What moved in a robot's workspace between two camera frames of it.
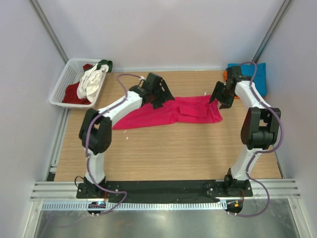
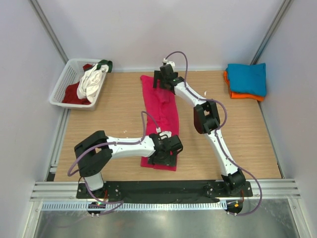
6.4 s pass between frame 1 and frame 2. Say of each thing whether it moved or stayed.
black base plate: stayed
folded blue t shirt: stayed
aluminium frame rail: stayed
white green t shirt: stayed
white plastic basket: stayed
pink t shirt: moved
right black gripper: moved
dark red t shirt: stayed
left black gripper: moved
